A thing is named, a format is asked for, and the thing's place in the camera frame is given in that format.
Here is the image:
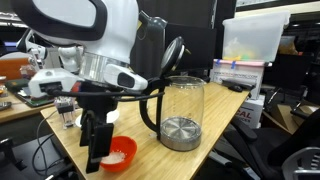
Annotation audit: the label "wooden side table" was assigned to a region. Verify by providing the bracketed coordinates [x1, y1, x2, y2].
[0, 89, 56, 125]

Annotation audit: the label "black remote control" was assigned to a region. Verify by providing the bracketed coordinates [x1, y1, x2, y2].
[220, 78, 257, 93]

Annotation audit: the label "white red printed box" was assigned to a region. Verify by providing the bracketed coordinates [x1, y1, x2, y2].
[237, 95, 267, 130]

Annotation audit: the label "white shallow bowl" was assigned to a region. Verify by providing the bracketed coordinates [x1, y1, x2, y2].
[74, 109, 120, 129]

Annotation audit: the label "black office chair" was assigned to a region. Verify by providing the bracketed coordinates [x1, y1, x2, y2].
[213, 108, 320, 180]

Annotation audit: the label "orange plastic bowl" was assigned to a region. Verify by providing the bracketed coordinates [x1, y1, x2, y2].
[99, 135, 138, 173]

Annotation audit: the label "white labelled cardboard box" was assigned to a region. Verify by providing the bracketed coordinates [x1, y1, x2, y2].
[212, 59, 267, 100]

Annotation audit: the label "dark green mat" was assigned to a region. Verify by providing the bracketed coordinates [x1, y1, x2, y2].
[4, 78, 56, 108]

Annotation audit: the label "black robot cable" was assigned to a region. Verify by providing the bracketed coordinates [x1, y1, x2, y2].
[46, 84, 166, 103]

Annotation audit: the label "black computer monitor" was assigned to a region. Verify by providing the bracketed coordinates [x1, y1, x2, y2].
[164, 23, 218, 78]

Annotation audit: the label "clear acrylic pepper grinder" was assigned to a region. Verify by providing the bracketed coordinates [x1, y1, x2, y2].
[54, 96, 76, 130]

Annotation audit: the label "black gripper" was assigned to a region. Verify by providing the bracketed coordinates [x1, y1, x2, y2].
[77, 82, 118, 174]

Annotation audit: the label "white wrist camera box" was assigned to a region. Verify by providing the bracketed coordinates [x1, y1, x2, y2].
[28, 68, 83, 98]

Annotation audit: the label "black floor cables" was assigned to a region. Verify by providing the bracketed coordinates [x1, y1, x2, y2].
[31, 109, 73, 180]

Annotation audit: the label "white granules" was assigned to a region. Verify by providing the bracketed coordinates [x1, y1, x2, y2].
[100, 151, 127, 165]

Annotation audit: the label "orange box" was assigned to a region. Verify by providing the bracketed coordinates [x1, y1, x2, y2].
[0, 57, 32, 81]

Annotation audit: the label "glass electric kettle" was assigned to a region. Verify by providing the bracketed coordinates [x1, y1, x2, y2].
[139, 35, 206, 153]

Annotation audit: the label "clear plastic storage bin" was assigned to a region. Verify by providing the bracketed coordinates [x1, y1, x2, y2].
[222, 10, 292, 63]

